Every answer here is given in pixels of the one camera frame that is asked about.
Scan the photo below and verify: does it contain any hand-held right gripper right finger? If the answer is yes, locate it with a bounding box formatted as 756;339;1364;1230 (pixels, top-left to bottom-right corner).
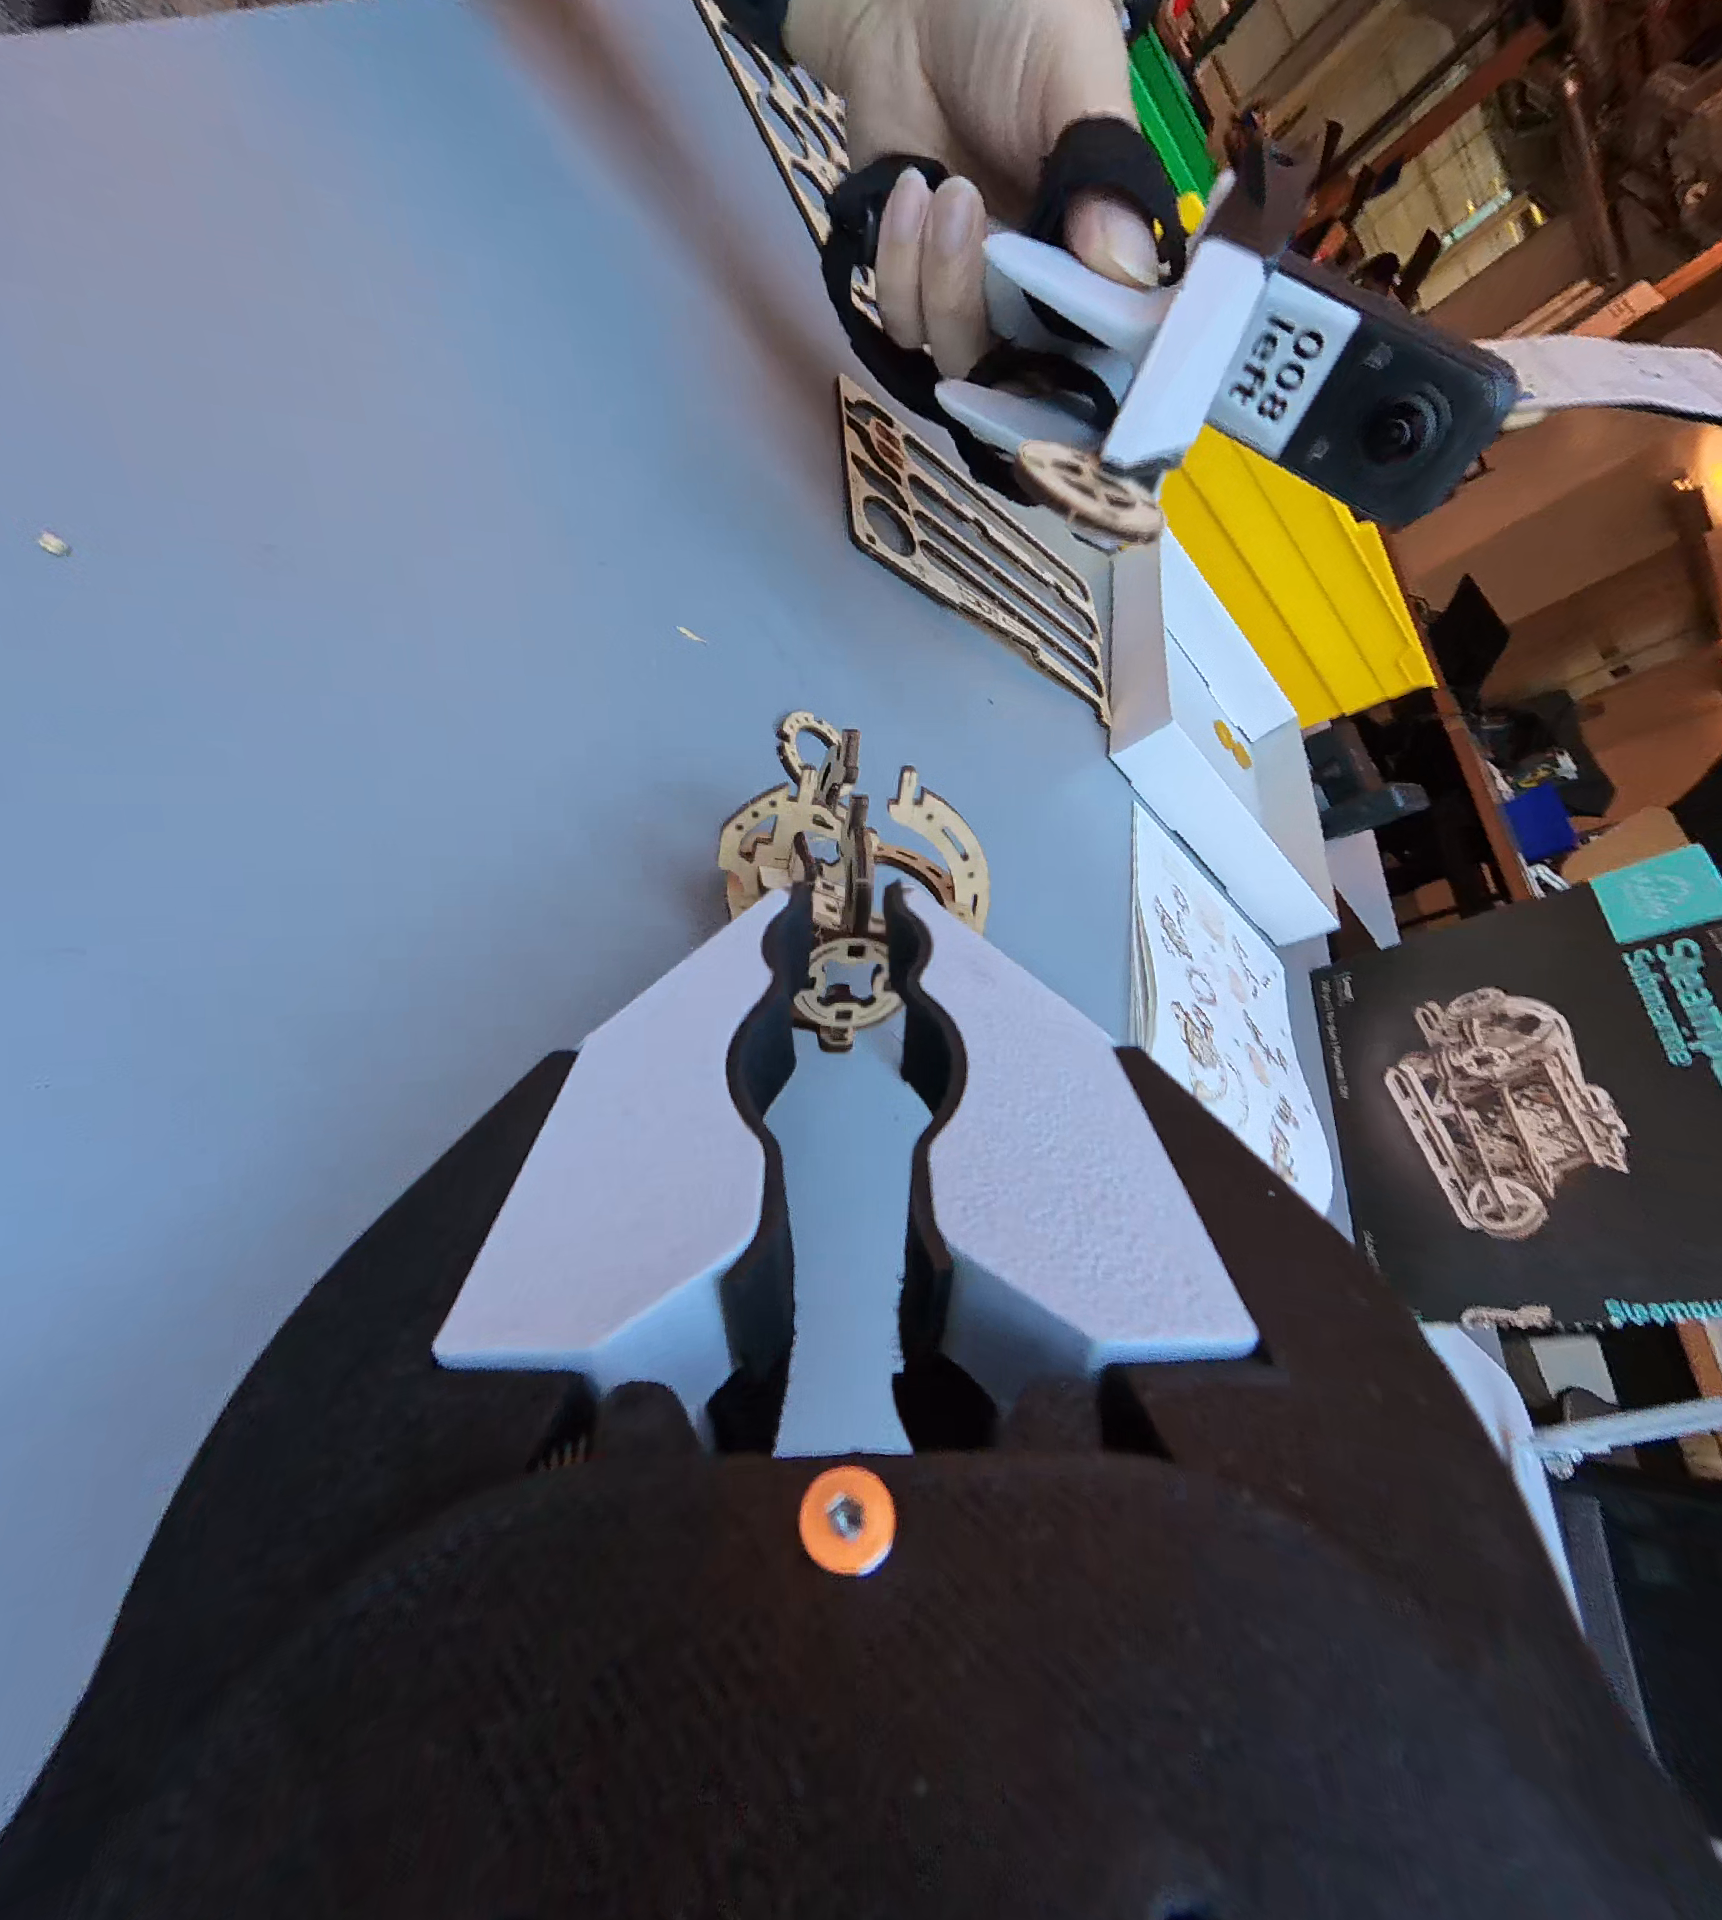
882;881;1263;1412

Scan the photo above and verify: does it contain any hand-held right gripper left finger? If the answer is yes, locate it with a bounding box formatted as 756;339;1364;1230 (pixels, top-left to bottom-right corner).
429;881;822;1450

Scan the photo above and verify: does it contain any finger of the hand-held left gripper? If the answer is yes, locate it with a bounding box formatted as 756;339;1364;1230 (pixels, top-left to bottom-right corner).
1097;235;1277;474

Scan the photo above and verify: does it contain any small wooden wheel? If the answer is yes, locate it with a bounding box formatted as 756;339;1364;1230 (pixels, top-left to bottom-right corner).
1014;437;1168;549

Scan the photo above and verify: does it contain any wooden model assembly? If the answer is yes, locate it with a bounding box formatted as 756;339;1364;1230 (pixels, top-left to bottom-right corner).
717;712;993;1051

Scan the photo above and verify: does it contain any laser-cut wooden parts sheet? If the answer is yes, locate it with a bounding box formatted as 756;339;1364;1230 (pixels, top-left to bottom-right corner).
834;374;1116;727
692;0;865;253

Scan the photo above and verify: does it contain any black model kit box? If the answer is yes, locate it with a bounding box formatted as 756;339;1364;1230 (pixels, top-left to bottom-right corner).
1308;843;1722;1334

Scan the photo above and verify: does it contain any person's left hand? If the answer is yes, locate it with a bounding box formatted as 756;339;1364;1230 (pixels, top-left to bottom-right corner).
778;0;1182;383

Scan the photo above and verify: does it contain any instruction booklet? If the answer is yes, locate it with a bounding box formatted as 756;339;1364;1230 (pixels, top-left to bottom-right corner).
1128;802;1346;1219

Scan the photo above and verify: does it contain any green plastic bin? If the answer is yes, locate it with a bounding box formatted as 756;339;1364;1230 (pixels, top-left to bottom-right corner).
1122;21;1226;203

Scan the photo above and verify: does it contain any yellow plastic bin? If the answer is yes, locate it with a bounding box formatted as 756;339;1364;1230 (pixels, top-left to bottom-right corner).
1157;423;1440;732

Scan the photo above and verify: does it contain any white cardboard box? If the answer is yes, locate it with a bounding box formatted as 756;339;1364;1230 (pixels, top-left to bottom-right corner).
1107;532;1346;949

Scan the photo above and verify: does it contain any blue crate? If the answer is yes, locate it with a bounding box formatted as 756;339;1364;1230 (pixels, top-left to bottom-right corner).
1497;782;1580;864

